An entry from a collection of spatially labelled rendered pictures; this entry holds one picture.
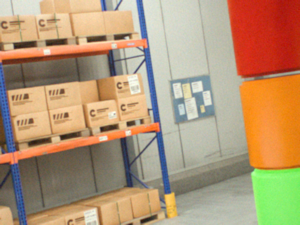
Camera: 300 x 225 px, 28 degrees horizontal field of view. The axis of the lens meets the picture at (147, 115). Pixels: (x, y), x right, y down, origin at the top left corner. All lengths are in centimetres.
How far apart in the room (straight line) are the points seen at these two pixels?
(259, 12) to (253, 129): 7
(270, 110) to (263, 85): 1
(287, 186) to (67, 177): 1024
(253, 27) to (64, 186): 1022
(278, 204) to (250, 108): 6
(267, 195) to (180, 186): 1166
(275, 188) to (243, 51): 8
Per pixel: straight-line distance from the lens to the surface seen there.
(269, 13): 35
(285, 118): 35
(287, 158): 35
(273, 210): 36
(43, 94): 888
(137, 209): 986
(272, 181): 36
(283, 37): 35
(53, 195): 1044
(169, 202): 1010
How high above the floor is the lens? 228
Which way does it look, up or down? 3 degrees down
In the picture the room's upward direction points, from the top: 8 degrees counter-clockwise
